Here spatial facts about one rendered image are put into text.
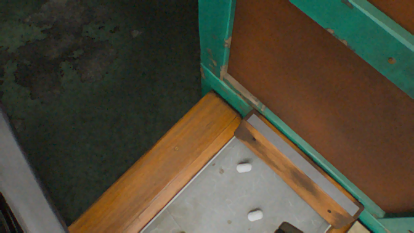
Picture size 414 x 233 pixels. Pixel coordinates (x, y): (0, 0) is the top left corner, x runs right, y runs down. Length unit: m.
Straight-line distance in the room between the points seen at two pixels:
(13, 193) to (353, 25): 0.49
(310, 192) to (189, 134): 0.30
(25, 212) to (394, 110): 0.52
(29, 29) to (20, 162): 1.53
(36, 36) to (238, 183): 1.47
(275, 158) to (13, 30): 1.64
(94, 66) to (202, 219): 1.18
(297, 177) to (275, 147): 0.08
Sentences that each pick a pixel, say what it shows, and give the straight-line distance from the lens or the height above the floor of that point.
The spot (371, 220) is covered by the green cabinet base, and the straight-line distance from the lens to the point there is 0.80.
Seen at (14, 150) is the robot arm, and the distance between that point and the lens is 0.56.
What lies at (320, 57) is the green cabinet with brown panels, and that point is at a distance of 0.48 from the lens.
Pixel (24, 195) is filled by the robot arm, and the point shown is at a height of 1.04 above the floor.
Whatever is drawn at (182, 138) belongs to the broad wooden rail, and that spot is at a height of 0.76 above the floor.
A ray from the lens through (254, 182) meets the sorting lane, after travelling 0.82.
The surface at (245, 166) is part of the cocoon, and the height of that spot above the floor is 0.76.
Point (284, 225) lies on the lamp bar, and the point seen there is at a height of 1.06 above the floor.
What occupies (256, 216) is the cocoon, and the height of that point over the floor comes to 0.76.
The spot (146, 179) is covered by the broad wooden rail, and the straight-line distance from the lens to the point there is 0.80.
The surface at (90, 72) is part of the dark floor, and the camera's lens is 1.80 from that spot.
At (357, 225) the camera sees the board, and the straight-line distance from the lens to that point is 0.84.
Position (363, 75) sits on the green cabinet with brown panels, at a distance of 0.45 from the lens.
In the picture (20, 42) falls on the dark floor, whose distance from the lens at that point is 2.03.
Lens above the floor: 1.55
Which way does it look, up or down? 73 degrees down
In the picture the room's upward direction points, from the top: 1 degrees clockwise
